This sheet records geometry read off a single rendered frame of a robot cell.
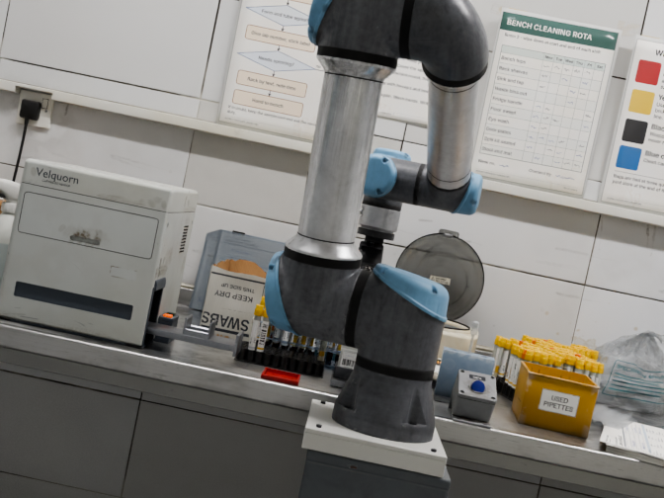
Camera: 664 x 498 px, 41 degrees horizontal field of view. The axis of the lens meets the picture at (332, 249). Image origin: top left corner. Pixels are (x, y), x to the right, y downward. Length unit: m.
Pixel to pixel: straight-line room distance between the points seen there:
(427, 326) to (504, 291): 1.03
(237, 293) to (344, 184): 0.72
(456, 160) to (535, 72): 0.87
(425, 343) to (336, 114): 0.35
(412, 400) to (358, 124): 0.40
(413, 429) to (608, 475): 0.52
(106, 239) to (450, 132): 0.66
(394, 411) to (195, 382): 0.48
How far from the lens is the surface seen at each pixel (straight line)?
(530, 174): 2.29
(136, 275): 1.67
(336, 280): 1.28
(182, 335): 1.67
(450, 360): 1.76
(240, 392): 1.62
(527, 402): 1.73
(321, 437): 1.24
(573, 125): 2.31
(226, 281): 1.93
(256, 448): 2.35
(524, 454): 1.66
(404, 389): 1.27
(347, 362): 1.69
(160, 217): 1.65
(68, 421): 2.44
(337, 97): 1.27
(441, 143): 1.43
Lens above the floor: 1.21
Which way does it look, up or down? 3 degrees down
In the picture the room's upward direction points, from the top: 12 degrees clockwise
